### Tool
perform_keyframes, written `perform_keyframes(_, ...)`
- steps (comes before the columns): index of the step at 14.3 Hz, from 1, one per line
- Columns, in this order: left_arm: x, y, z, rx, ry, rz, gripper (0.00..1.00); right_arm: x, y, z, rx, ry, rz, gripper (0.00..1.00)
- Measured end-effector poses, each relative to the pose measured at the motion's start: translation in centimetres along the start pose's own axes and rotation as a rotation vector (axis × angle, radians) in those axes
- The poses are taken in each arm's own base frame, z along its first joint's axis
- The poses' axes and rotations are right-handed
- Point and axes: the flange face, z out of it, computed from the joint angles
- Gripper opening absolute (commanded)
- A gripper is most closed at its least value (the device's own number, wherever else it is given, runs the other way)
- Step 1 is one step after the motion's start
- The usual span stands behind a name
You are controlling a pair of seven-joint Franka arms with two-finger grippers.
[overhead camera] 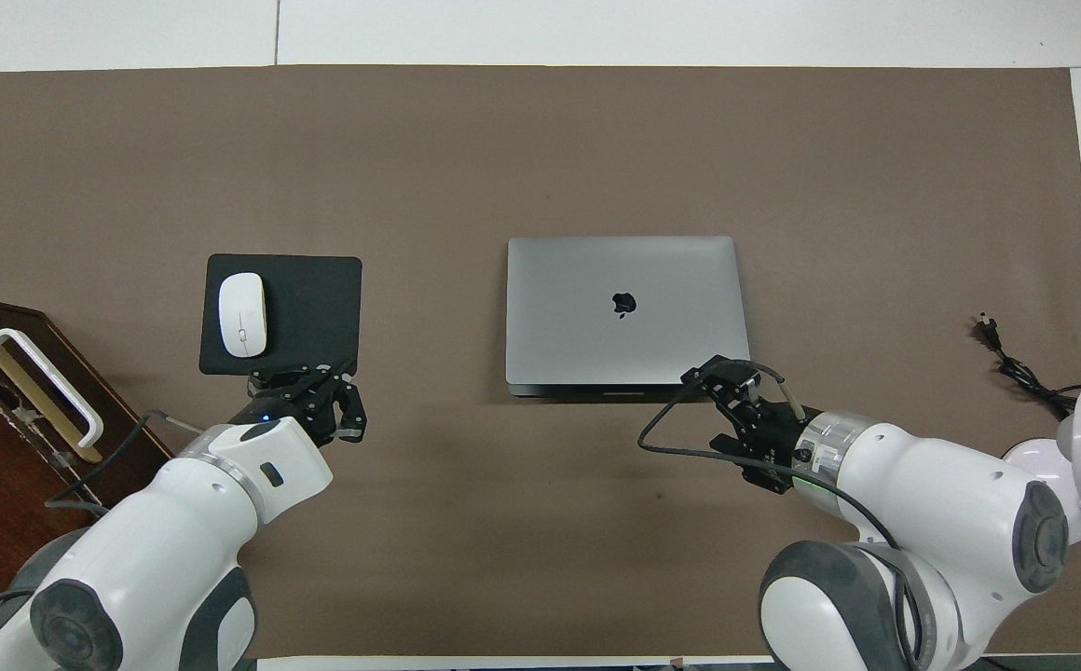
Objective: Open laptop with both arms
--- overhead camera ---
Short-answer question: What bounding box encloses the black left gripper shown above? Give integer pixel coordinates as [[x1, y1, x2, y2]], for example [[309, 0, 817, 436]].
[[231, 362, 369, 446]]

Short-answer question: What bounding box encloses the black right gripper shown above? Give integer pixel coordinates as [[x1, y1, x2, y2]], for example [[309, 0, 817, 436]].
[[680, 355, 823, 493]]

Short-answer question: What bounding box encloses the silver laptop with apple logo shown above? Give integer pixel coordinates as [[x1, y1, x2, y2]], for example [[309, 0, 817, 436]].
[[505, 236, 752, 400]]

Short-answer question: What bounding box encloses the black mouse pad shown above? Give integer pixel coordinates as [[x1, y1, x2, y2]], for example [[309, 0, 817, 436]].
[[199, 253, 363, 378]]

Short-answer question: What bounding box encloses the white computer mouse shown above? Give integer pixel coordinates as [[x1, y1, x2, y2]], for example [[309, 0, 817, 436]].
[[217, 272, 269, 359]]

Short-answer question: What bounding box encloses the large brown table mat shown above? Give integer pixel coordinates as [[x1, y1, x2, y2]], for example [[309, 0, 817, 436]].
[[0, 65, 1081, 658]]

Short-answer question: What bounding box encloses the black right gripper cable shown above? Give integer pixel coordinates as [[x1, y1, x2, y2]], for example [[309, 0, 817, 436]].
[[637, 359, 925, 671]]

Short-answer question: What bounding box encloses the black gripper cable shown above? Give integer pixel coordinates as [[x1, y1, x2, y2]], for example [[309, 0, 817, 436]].
[[45, 408, 208, 515], [637, 359, 925, 671]]

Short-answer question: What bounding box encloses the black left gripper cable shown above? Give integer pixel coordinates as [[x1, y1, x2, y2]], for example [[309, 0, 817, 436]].
[[45, 408, 208, 515]]

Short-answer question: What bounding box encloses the white box handle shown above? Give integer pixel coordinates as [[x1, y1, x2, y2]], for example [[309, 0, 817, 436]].
[[0, 328, 104, 448]]

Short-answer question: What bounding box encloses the black lamp power cable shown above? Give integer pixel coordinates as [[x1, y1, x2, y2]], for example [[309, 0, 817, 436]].
[[978, 314, 1078, 418]]

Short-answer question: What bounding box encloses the gold handle plate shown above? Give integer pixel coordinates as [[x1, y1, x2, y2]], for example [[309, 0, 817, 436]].
[[0, 328, 103, 464]]

